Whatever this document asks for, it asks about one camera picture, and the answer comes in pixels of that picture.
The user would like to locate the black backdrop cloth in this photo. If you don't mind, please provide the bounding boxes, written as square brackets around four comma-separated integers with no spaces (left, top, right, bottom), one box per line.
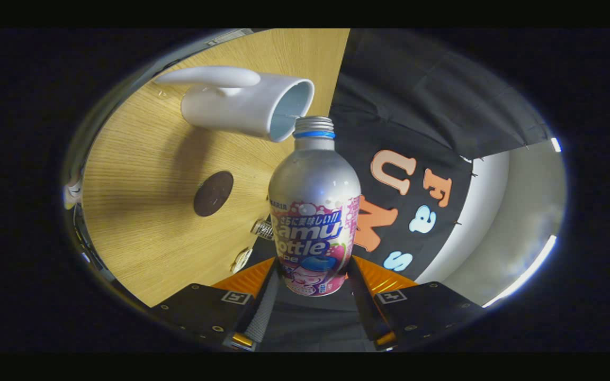
[255,29,552,352]

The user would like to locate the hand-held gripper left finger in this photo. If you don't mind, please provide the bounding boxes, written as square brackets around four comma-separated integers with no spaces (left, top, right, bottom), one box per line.
[151,258,284,351]

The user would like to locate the wooden table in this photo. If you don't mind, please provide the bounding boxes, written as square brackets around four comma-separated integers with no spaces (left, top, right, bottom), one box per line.
[82,29,351,307]

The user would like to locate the white divided tray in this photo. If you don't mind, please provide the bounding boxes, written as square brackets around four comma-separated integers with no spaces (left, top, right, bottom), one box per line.
[231,248,254,274]

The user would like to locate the metal wire utensil holder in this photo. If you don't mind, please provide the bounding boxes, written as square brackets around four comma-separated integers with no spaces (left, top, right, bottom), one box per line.
[250,218,275,241]

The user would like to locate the white cup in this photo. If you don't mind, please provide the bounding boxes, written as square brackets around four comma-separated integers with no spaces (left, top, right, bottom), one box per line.
[154,66,315,143]

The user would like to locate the silver juice bottle pink label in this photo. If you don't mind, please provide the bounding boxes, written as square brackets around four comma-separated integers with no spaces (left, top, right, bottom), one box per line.
[268,116,362,297]

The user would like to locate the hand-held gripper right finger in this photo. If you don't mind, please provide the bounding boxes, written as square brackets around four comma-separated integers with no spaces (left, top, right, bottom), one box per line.
[346,256,488,351]

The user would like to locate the dark brown round coaster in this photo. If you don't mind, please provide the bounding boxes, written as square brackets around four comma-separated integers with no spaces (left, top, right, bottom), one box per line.
[193,170,235,217]

